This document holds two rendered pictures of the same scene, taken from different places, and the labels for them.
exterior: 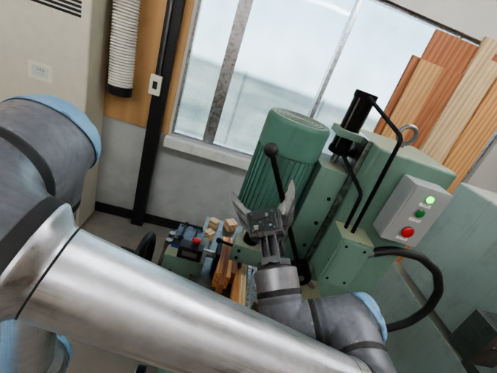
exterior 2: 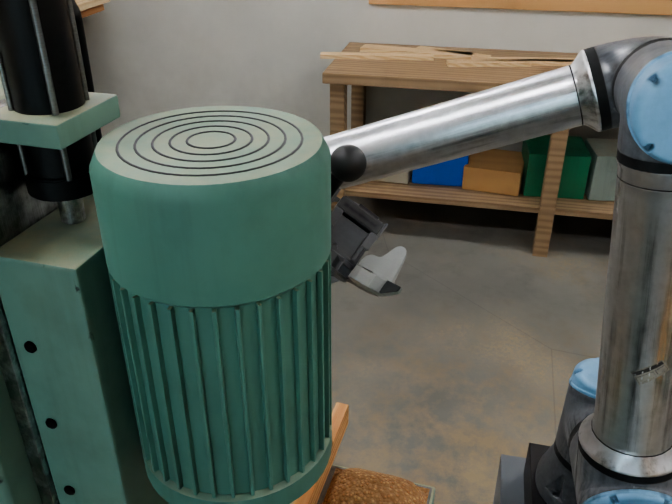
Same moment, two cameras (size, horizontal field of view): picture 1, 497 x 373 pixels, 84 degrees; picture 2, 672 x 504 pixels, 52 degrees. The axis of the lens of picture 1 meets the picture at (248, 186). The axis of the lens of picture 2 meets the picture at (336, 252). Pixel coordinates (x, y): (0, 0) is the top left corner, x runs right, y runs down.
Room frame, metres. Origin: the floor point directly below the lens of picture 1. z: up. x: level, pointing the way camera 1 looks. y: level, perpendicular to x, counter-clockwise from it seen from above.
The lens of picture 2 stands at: (1.17, 0.20, 1.68)
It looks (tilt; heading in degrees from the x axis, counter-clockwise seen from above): 29 degrees down; 203
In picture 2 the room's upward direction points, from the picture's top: straight up
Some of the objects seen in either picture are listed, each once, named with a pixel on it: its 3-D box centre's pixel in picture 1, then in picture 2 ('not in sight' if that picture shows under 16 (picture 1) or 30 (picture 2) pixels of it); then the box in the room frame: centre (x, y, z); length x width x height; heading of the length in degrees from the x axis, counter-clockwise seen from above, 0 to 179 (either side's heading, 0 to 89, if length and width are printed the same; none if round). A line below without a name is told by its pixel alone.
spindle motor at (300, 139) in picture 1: (279, 169); (227, 313); (0.77, -0.07, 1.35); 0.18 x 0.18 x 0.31
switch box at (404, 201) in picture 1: (410, 211); not in sight; (0.66, -0.40, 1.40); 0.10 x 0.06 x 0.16; 97
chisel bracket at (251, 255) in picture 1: (251, 253); not in sight; (0.77, -0.09, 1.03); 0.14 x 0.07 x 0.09; 97
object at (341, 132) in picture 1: (353, 124); (40, 84); (0.78, -0.21, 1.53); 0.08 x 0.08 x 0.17; 7
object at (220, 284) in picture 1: (223, 263); not in sight; (0.79, -0.01, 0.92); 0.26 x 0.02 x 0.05; 7
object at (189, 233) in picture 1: (189, 240); not in sight; (0.77, 0.13, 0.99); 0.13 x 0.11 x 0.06; 7
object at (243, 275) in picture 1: (242, 269); not in sight; (0.80, -0.09, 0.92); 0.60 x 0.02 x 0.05; 7
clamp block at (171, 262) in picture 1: (186, 254); not in sight; (0.77, 0.13, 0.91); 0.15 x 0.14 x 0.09; 7
